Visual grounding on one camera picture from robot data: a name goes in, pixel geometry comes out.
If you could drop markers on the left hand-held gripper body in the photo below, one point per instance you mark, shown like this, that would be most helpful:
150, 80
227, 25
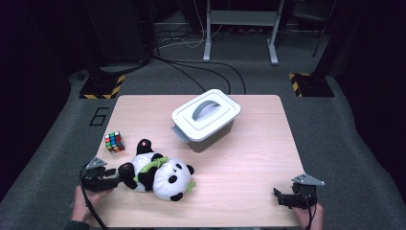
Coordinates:
94, 182

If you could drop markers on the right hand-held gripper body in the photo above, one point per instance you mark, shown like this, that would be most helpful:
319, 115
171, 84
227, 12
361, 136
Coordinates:
303, 195

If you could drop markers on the colourful puzzle cube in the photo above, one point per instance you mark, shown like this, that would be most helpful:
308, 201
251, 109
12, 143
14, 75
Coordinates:
115, 142

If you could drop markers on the panda plush toy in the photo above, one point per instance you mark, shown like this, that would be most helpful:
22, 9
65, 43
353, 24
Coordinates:
166, 182

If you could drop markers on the grey translucent storage box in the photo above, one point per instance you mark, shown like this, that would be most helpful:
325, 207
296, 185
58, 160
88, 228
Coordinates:
217, 140

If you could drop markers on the person's right hand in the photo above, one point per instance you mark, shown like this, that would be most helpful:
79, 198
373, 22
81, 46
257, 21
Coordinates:
314, 218

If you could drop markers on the person's left hand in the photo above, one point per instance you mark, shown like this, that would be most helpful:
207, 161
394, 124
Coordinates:
81, 206

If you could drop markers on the black yellow striped stand base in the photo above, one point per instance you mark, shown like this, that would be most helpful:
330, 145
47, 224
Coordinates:
314, 86
100, 87

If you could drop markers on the dark cabinet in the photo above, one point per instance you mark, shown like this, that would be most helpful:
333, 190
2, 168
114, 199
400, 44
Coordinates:
121, 32

